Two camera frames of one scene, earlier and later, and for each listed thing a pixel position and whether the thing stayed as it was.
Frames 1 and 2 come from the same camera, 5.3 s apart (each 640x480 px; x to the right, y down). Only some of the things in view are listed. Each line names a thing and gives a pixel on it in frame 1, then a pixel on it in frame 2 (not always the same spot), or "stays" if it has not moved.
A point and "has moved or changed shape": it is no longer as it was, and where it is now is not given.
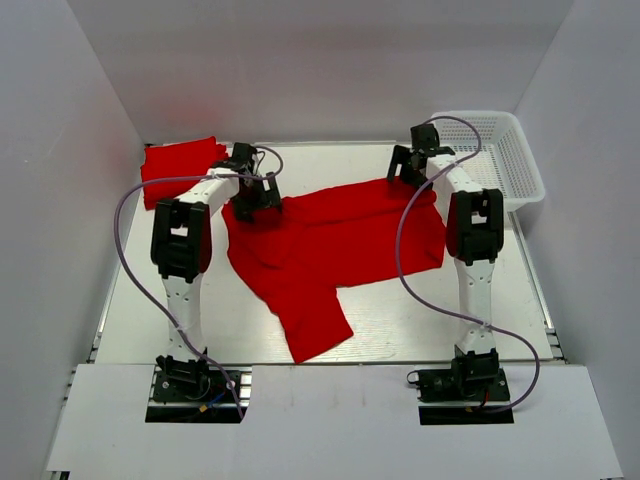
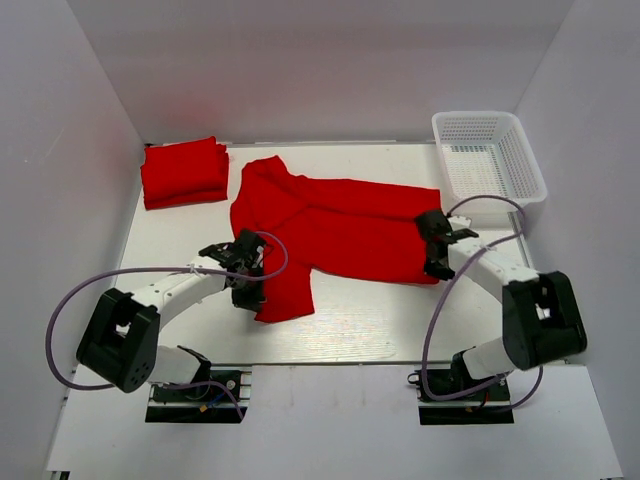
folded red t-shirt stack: x=177 y=159 stays
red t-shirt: x=295 y=257 has moved or changed shape
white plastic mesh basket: x=504 y=160 stays
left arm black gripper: x=267 y=199 -> x=254 y=300
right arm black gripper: x=402 y=155 -> x=433 y=271
